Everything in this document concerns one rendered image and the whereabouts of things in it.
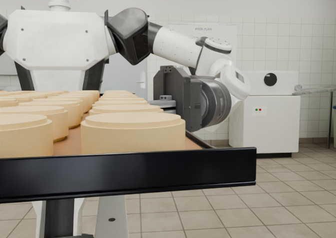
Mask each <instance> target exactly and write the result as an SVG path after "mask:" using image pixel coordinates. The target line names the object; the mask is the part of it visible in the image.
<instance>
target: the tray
mask: <svg viewBox="0 0 336 238"><path fill-rule="evenodd" d="M185 136H186V137H187V138H188V139H190V140H191V141H192V142H194V143H195V144H197V145H198V146H199V147H201V148H202V149H189V150H167V151H145V152H123V153H100V154H78V155H56V156H34V157H11V158H0V204H2V203H16V202H30V201H44V200H58V199H72V198H86V197H99V196H113V195H127V194H141V193H155V192H169V191H183V190H197V189H211V188H225V187H239V186H253V185H256V181H255V180H256V167H257V148H256V147H234V148H214V147H213V146H211V145H210V144H208V143H207V142H205V141H203V140H202V139H200V138H199V137H197V136H195V135H194V134H192V133H191V132H189V131H187V130H185Z"/></svg>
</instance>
